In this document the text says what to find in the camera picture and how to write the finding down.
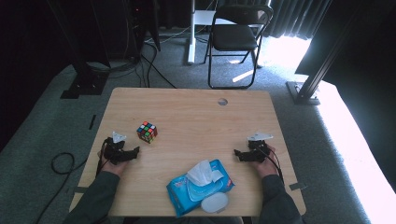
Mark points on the black aluminium profile stand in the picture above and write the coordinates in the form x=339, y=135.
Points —
x=311, y=84

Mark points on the black floor strip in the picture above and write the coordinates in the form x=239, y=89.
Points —
x=92, y=122

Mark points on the black metal stand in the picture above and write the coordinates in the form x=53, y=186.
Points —
x=84, y=77

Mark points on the black folding chair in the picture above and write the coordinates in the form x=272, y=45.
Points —
x=233, y=37

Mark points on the person's right hand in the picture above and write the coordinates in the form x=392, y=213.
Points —
x=267, y=168

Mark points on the blue wet wipes pack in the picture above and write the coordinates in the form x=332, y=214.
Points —
x=180, y=194

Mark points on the grey table grommet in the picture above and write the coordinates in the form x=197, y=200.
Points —
x=222, y=101

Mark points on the grey tape piece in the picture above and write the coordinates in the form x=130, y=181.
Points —
x=80, y=189
x=297, y=186

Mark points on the grey curtain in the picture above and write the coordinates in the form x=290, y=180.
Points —
x=289, y=18

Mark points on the person's left hand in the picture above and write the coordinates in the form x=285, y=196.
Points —
x=115, y=169

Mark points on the black computer tower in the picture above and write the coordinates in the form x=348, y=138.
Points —
x=143, y=28

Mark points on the multicoloured puzzle cube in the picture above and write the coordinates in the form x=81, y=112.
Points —
x=147, y=132

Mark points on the white desk frame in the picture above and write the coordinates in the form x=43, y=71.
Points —
x=192, y=37

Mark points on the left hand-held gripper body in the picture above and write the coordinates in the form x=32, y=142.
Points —
x=115, y=152

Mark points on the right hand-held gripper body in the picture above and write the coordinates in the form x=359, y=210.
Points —
x=258, y=151

